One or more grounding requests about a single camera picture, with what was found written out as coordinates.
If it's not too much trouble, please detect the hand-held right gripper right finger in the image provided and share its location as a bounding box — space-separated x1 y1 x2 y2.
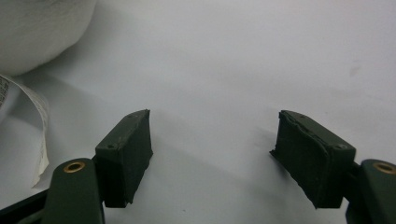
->
269 109 357 209

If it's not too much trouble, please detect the white plush toy black band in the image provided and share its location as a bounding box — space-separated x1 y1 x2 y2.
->
0 0 98 189

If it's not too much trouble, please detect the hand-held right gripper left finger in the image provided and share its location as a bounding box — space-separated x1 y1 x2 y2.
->
92 108 154 209

